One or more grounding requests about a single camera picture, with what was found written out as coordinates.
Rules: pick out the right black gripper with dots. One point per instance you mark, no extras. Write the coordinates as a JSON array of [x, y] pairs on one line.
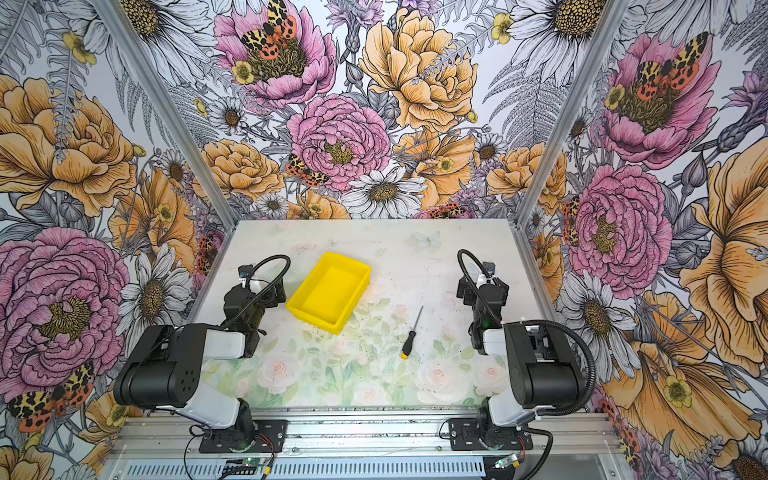
[[484, 294]]

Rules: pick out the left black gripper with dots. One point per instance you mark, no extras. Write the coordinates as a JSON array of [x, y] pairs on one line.
[[264, 291]]

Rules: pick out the black yellow handled screwdriver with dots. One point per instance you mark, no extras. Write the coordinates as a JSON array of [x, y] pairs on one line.
[[407, 346]]

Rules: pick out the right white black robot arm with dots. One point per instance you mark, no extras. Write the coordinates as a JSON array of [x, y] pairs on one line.
[[550, 370]]

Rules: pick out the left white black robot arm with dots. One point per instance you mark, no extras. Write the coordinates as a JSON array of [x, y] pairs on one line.
[[163, 371]]

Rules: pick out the yellow plastic bin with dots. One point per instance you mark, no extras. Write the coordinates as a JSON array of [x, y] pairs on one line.
[[328, 296]]

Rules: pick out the green circuit board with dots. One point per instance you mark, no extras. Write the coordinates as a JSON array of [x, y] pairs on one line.
[[248, 468]]

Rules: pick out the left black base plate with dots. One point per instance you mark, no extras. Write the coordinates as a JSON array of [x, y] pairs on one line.
[[268, 437]]

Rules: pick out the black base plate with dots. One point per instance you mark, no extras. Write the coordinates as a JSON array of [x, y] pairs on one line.
[[268, 437], [473, 434]]

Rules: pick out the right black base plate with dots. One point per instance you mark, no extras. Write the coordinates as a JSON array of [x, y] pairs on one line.
[[473, 434]]

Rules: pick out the aluminium mounting rail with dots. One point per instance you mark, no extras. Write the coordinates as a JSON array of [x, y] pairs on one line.
[[350, 432]]

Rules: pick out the white slotted cable duct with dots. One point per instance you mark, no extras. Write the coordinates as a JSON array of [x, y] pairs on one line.
[[316, 468]]

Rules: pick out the left aluminium frame post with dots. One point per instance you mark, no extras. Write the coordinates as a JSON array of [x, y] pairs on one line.
[[119, 26]]

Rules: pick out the aluminium frame post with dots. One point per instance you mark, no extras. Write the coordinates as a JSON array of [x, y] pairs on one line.
[[585, 74], [119, 26]]

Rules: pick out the right aluminium frame post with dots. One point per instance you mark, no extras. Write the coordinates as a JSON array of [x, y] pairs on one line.
[[585, 74]]

